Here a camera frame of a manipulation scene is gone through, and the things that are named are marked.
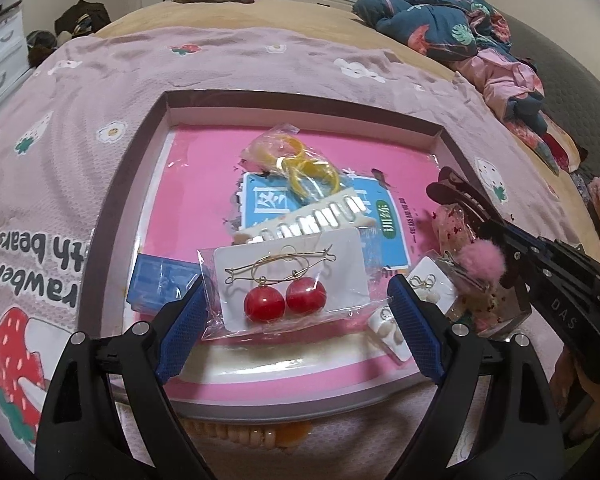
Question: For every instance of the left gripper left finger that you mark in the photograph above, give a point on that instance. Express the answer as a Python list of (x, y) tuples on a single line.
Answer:
[(80, 434)]

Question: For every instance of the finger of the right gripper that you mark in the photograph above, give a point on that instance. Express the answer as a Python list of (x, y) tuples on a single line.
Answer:
[(513, 242)]

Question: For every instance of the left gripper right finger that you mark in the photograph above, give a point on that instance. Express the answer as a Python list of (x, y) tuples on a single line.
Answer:
[(519, 436)]

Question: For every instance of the beige dotted mesh bow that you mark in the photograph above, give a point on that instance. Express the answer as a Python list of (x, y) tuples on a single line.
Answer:
[(476, 267)]

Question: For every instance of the white petal earrings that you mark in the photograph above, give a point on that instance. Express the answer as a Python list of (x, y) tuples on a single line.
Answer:
[(400, 325)]

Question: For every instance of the dark red hair clip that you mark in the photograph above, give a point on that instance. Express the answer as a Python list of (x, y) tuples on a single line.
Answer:
[(452, 189)]

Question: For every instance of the small blue jewelry box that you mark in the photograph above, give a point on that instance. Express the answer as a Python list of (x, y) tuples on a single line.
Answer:
[(156, 281)]

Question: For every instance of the red cherry earrings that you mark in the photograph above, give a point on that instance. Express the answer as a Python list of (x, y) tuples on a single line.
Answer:
[(277, 287)]

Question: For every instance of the yellow hoop earrings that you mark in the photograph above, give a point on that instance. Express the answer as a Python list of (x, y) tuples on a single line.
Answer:
[(309, 175)]

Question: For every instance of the cream white hair claw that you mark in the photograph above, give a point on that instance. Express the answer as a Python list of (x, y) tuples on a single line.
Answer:
[(344, 209)]

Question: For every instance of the dark shallow cardboard tray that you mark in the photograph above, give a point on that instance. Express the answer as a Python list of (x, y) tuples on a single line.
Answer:
[(180, 189)]

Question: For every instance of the orange beige hair claw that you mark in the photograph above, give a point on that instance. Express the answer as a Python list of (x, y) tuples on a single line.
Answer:
[(285, 437)]

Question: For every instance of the pink book in tray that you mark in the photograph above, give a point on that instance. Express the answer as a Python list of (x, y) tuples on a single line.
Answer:
[(296, 293)]

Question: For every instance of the floral teal pink quilt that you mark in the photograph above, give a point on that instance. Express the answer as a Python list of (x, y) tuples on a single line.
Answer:
[(473, 38)]

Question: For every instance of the pink bear print blanket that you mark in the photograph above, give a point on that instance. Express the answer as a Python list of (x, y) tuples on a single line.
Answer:
[(65, 132)]

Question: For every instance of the white plastic drawer cabinet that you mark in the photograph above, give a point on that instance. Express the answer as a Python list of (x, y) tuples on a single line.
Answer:
[(13, 47)]

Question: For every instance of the dark bag on floor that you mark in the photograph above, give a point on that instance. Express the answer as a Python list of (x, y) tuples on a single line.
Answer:
[(82, 19)]

